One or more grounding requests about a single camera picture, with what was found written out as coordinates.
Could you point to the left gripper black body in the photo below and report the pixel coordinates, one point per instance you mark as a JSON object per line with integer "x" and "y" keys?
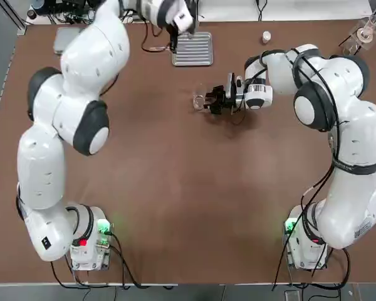
{"x": 174, "y": 35}

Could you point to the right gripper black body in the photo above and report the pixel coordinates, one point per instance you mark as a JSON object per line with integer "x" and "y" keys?
{"x": 224, "y": 100}

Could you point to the glass test tube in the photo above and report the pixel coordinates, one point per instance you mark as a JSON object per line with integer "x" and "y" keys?
{"x": 158, "y": 48}

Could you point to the tall glass beaker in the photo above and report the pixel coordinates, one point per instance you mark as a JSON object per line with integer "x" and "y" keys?
{"x": 198, "y": 104}

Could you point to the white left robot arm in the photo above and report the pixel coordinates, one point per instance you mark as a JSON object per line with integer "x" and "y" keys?
{"x": 91, "y": 56}

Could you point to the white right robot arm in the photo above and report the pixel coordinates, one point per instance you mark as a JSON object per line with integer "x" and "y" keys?
{"x": 347, "y": 150}

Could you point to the ribbed metal tray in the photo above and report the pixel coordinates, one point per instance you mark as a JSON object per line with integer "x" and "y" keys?
{"x": 197, "y": 50}

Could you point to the small white lidded cup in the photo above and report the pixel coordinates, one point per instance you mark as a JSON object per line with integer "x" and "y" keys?
{"x": 266, "y": 36}

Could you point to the silver digital scale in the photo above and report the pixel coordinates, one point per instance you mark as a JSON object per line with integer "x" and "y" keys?
{"x": 61, "y": 40}

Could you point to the glass burner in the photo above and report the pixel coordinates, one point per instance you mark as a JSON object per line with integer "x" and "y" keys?
{"x": 351, "y": 49}

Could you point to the dark capped jar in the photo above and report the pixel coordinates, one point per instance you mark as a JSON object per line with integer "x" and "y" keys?
{"x": 32, "y": 14}

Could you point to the round glass flask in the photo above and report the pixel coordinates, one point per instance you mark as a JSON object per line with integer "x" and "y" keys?
{"x": 366, "y": 34}

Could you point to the grey foot pedal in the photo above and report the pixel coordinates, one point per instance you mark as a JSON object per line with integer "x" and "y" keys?
{"x": 292, "y": 295}

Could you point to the aluminium frame post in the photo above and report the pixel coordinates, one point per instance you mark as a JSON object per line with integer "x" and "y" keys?
{"x": 194, "y": 12}

